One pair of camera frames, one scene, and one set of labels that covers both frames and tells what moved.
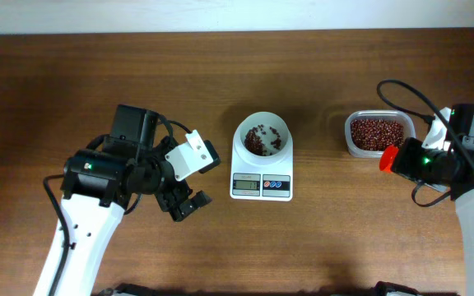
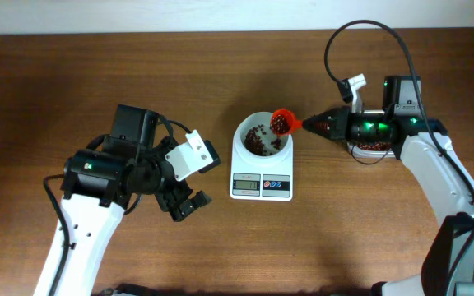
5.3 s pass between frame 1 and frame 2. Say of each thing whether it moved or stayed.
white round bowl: stayed
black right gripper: moved
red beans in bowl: stayed
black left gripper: stayed
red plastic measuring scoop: moved
